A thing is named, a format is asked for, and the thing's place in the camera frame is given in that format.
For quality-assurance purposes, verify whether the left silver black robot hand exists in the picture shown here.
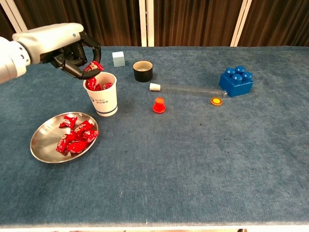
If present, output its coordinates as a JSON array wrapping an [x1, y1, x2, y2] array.
[[12, 22, 102, 81]]

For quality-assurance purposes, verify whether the white paper cup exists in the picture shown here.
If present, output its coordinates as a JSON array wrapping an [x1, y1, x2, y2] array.
[[83, 72, 118, 117]]

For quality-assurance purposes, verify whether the black cup brown inside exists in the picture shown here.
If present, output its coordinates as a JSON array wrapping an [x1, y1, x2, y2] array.
[[133, 60, 154, 83]]

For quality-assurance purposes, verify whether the silver metal plate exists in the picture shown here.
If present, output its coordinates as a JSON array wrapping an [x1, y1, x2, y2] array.
[[29, 111, 99, 164]]

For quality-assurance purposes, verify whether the light blue cube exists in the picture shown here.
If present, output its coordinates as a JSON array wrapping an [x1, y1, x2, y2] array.
[[112, 51, 126, 68]]

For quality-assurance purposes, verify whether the glass test tube white stopper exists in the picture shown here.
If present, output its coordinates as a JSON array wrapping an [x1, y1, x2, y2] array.
[[149, 83, 228, 97]]

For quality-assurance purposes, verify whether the red bottle cap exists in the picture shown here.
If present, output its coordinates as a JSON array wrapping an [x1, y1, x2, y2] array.
[[152, 97, 167, 114]]

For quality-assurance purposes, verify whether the blue felt table cover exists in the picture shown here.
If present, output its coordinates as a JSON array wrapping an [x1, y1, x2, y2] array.
[[0, 46, 309, 229]]

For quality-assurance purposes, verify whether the blue building block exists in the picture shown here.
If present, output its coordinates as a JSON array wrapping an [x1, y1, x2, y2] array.
[[218, 65, 254, 98]]

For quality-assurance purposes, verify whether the white frame post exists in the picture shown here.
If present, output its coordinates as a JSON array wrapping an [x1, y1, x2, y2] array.
[[139, 0, 147, 47], [147, 0, 155, 47], [230, 0, 253, 47], [0, 0, 29, 33]]

